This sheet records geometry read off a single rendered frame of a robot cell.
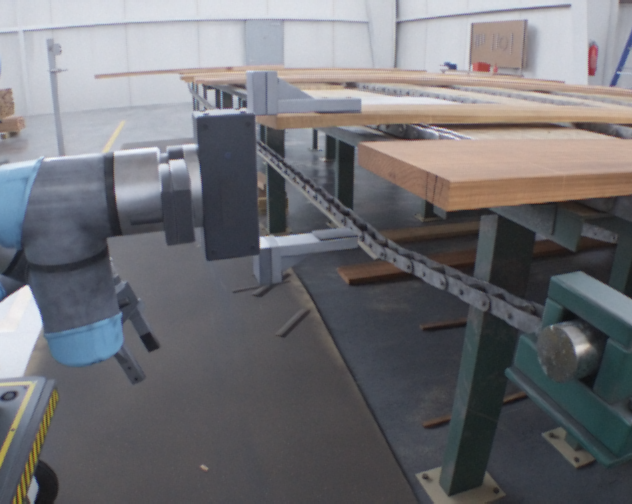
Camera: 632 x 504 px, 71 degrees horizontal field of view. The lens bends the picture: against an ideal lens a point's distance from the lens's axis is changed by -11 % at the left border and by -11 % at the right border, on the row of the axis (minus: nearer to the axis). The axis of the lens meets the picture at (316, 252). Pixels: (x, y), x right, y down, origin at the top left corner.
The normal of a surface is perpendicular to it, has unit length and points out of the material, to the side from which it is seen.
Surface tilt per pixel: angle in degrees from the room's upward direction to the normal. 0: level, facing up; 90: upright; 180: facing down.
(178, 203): 90
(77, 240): 89
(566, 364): 90
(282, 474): 0
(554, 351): 90
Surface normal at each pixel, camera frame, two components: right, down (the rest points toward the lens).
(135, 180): 0.27, -0.14
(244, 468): 0.00, -0.93
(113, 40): 0.29, 0.29
